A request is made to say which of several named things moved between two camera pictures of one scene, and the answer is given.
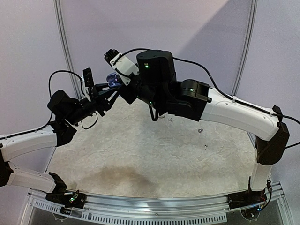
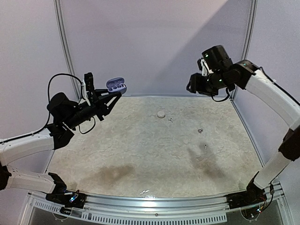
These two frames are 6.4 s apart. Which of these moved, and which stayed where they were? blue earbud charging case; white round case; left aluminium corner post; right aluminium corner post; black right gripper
Moved: blue earbud charging case; black right gripper
Stayed: white round case; left aluminium corner post; right aluminium corner post
